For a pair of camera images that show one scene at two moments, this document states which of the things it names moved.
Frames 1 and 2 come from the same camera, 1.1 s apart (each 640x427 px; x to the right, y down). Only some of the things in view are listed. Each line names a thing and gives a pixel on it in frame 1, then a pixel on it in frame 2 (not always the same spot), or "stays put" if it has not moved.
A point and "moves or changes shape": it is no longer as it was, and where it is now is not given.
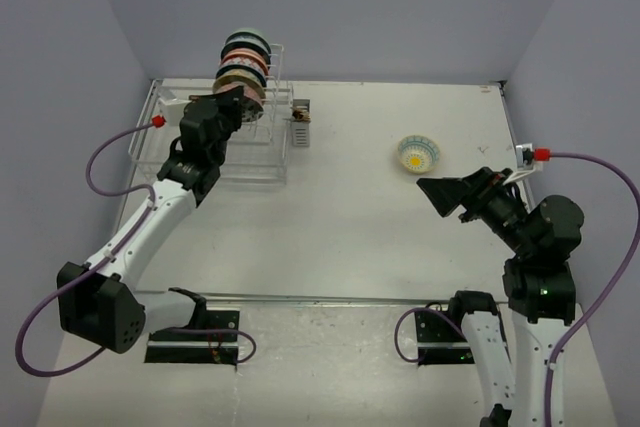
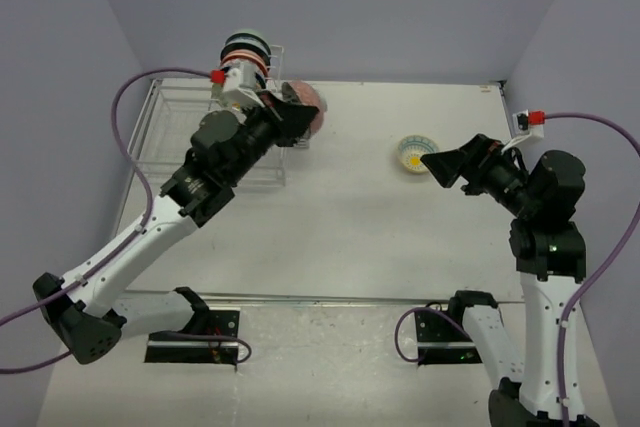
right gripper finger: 445,189 -> 447,165
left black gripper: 228,101 -> 289,120
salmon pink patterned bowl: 246,57 stays put
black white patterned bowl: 253,105 moves or changes shape
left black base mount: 197,348 stays put
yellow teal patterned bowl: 418,154 stays put
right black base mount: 440,342 stays put
